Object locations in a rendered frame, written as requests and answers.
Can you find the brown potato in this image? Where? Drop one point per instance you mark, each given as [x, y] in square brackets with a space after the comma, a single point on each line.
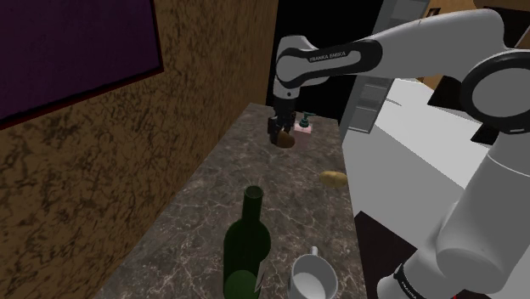
[286, 140]

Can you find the pink soap dispenser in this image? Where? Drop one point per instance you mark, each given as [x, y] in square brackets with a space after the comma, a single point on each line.
[303, 125]

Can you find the white mug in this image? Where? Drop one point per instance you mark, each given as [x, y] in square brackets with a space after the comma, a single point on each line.
[311, 279]

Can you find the yellow potato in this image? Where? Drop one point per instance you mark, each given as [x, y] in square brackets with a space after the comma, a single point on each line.
[333, 178]

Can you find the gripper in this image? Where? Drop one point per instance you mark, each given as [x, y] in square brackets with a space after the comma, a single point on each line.
[285, 111]

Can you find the purple wall picture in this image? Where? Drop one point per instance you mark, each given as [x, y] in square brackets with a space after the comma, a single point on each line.
[70, 49]

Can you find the grey shelf unit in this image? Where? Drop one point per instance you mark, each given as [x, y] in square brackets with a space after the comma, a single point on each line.
[372, 95]

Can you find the dark green wine bottle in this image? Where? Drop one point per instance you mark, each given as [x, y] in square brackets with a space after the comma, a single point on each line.
[246, 248]

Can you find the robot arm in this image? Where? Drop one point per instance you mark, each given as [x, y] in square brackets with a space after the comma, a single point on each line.
[455, 49]

